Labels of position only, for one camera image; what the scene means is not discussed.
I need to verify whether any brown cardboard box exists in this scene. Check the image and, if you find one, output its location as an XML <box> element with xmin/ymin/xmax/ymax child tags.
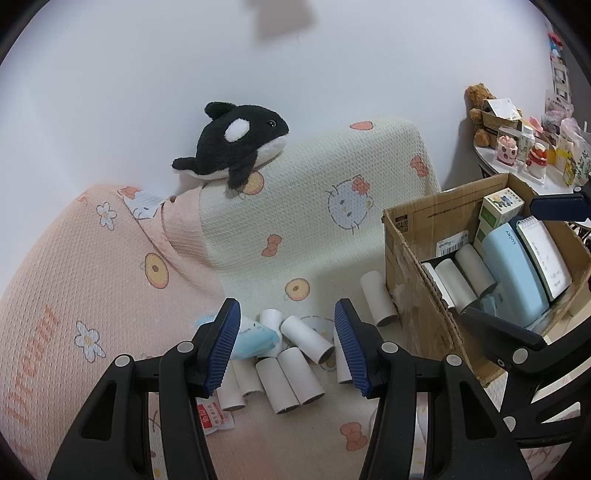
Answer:
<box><xmin>382</xmin><ymin>173</ymin><xmax>591</xmax><ymax>388</ymax></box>

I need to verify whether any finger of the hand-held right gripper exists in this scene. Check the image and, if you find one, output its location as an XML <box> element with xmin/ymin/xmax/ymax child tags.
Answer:
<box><xmin>529</xmin><ymin>191</ymin><xmax>591</xmax><ymax>221</ymax></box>
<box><xmin>461</xmin><ymin>307</ymin><xmax>591</xmax><ymax>446</ymax></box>

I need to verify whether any red white figurine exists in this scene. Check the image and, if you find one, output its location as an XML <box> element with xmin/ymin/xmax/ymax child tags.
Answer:
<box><xmin>526</xmin><ymin>142</ymin><xmax>551</xmax><ymax>178</ymax></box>

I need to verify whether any pile of white paper rolls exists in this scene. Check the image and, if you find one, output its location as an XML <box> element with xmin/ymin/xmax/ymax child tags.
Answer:
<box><xmin>217</xmin><ymin>308</ymin><xmax>356</xmax><ymax>414</ymax></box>

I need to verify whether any red white small packet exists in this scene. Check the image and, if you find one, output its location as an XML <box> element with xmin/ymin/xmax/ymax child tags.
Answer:
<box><xmin>196</xmin><ymin>401</ymin><xmax>237</xmax><ymax>435</ymax></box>

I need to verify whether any brown teddy bear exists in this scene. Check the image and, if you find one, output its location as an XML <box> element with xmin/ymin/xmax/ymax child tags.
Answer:
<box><xmin>464</xmin><ymin>83</ymin><xmax>499</xmax><ymax>148</ymax></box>

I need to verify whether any white shelf with figurines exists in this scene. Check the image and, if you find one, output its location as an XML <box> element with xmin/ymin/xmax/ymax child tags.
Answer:
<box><xmin>547</xmin><ymin>30</ymin><xmax>575</xmax><ymax>116</ymax></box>

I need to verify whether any cream cat print blanket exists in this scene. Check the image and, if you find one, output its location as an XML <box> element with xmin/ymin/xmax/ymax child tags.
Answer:
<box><xmin>139</xmin><ymin>116</ymin><xmax>509</xmax><ymax>480</ymax></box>

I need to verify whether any pink floral cloth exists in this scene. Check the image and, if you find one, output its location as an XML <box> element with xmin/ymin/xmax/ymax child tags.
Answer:
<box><xmin>485</xmin><ymin>364</ymin><xmax>587</xmax><ymax>467</ymax></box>

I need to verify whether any small brown box with card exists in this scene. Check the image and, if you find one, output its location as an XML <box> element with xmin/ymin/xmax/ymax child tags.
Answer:
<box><xmin>481</xmin><ymin>97</ymin><xmax>525</xmax><ymax>132</ymax></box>

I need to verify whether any black white orca plush toy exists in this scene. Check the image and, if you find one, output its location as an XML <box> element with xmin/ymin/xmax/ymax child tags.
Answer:
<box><xmin>172</xmin><ymin>102</ymin><xmax>290</xmax><ymax>190</ymax></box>

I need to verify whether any small white green carton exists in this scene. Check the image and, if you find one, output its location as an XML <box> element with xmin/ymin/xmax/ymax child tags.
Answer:
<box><xmin>516</xmin><ymin>124</ymin><xmax>536</xmax><ymax>162</ymax></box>

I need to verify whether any light blue tissue pack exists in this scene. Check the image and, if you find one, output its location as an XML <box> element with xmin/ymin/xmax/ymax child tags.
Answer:
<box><xmin>194</xmin><ymin>314</ymin><xmax>282</xmax><ymax>361</ymax></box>

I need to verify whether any white spiral notepad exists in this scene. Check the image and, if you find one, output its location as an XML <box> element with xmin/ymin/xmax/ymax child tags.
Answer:
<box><xmin>515</xmin><ymin>216</ymin><xmax>573</xmax><ymax>301</ymax></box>

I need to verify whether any green white small box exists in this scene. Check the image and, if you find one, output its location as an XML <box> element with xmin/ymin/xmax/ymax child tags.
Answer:
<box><xmin>477</xmin><ymin>187</ymin><xmax>526</xmax><ymax>243</ymax></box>

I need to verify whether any pink toy in clear box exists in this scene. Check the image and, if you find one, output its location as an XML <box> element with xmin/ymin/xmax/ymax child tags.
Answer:
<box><xmin>495</xmin><ymin>128</ymin><xmax>522</xmax><ymax>167</ymax></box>

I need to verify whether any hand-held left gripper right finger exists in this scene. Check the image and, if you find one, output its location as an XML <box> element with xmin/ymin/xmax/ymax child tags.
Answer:
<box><xmin>333</xmin><ymin>298</ymin><xmax>550</xmax><ymax>480</ymax></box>

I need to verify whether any round white side table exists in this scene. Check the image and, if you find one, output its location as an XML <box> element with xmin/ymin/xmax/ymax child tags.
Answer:
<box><xmin>472</xmin><ymin>134</ymin><xmax>591</xmax><ymax>204</ymax></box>

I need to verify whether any yellow green plastic bag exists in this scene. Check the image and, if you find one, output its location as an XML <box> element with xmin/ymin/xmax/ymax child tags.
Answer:
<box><xmin>561</xmin><ymin>138</ymin><xmax>591</xmax><ymax>188</ymax></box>

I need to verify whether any pink flower print blanket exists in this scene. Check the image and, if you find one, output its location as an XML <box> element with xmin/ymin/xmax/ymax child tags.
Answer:
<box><xmin>0</xmin><ymin>185</ymin><xmax>232</xmax><ymax>480</ymax></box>

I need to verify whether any light blue case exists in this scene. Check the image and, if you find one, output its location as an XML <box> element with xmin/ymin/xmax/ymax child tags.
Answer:
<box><xmin>472</xmin><ymin>220</ymin><xmax>551</xmax><ymax>329</ymax></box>

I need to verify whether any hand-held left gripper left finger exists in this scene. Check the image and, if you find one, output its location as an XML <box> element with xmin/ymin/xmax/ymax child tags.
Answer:
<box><xmin>46</xmin><ymin>298</ymin><xmax>242</xmax><ymax>480</ymax></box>

